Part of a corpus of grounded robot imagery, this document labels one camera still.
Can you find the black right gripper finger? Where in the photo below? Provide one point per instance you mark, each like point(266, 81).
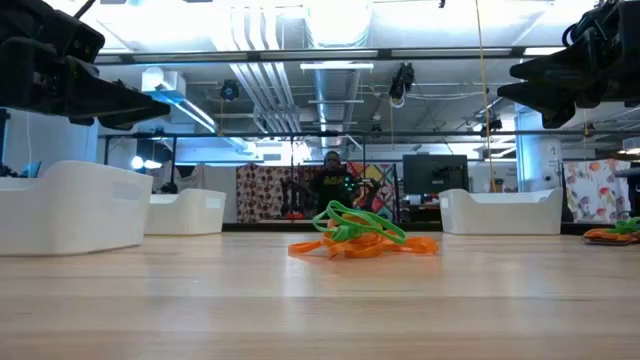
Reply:
point(545, 97)
point(560, 67)

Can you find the white round column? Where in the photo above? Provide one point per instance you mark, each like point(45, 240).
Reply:
point(537, 160)

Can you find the white strip light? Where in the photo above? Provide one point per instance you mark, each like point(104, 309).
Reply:
point(335, 66)

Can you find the black hanging camera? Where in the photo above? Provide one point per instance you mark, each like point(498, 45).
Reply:
point(402, 80)

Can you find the silver ventilation duct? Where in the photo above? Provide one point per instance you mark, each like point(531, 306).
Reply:
point(335, 110)

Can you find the brown patterned hanging cloth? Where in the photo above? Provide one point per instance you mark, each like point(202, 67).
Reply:
point(260, 190)

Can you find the small red object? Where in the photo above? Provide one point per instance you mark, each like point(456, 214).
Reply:
point(294, 216)

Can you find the white plastic basket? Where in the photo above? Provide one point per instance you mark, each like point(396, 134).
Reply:
point(75, 215)
point(185, 215)
point(500, 217)

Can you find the white floral hanging cloth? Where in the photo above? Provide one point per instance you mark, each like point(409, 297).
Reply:
point(595, 195)

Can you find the black ceiling camera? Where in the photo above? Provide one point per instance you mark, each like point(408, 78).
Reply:
point(229, 90)

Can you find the person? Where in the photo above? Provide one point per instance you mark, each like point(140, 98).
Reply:
point(332, 187)

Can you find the blue-lit screen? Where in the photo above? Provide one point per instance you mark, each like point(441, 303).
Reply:
point(31, 170)

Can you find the dark mandala hanging cloth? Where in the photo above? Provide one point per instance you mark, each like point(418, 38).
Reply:
point(304, 172)

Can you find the colourful patchwork quilt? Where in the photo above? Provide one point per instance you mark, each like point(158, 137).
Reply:
point(375, 175)

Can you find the white ceiling unit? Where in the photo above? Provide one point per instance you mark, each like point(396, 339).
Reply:
point(160, 80)

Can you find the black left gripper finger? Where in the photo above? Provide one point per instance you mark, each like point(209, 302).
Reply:
point(110, 100)
point(130, 124)

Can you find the black computer monitor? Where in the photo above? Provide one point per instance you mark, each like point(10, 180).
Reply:
point(435, 175)

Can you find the green rubber band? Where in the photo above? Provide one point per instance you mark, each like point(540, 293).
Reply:
point(627, 226)
point(345, 232)
point(387, 226)

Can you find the black background robot arm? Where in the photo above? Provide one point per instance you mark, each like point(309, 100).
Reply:
point(292, 195)
point(367, 192)

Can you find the black aluminium rig frame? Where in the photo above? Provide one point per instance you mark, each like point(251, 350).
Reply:
point(280, 226)

